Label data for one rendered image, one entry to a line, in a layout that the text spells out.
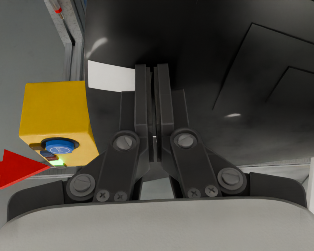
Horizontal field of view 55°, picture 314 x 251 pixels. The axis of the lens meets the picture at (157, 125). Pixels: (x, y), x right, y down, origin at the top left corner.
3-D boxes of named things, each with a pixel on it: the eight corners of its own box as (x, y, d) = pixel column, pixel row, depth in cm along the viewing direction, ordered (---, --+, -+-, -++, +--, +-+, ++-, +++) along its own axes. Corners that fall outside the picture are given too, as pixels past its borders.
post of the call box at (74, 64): (84, 52, 59) (82, 108, 54) (70, 52, 59) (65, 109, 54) (81, 42, 57) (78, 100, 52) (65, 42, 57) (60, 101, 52)
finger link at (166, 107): (160, 224, 12) (154, 107, 17) (237, 220, 12) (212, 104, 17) (159, 186, 10) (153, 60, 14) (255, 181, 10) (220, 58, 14)
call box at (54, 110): (107, 115, 61) (106, 166, 57) (57, 117, 61) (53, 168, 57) (91, 70, 46) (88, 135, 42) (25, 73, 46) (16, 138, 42)
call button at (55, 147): (77, 144, 48) (76, 155, 47) (51, 145, 47) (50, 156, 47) (70, 135, 44) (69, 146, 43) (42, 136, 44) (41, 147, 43)
